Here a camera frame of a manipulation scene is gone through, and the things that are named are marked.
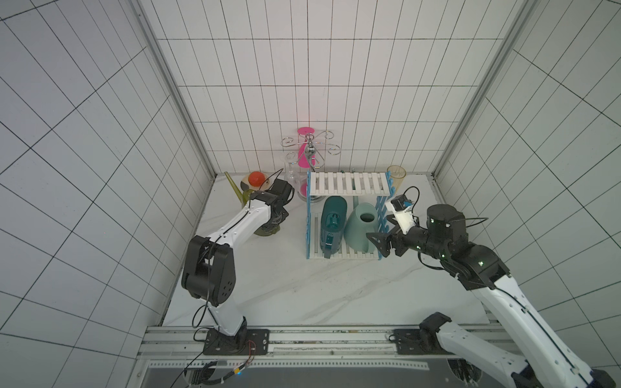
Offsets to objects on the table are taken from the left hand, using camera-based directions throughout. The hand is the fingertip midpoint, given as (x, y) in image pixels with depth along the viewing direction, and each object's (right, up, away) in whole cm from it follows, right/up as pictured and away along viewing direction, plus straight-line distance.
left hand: (273, 223), depth 89 cm
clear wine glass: (+6, +18, +4) cm, 20 cm away
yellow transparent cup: (+54, +20, +18) cm, 60 cm away
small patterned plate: (-17, +18, +25) cm, 35 cm away
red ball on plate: (-11, +18, +22) cm, 30 cm away
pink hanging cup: (+12, +25, +7) cm, 28 cm away
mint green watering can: (+33, +2, -7) cm, 34 cm away
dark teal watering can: (+22, +2, -9) cm, 24 cm away
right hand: (+31, +2, -23) cm, 39 cm away
